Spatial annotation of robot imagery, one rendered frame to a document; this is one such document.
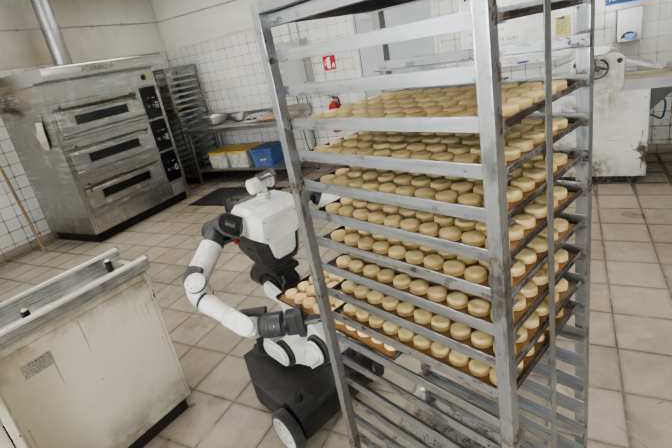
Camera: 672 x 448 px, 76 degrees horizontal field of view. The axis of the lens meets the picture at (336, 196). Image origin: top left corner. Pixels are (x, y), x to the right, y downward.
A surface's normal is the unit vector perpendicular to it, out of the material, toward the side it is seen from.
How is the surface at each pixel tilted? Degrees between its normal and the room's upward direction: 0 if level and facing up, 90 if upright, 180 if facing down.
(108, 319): 90
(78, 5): 90
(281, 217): 91
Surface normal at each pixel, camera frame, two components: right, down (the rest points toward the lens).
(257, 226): -0.04, 0.26
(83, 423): 0.80, 0.06
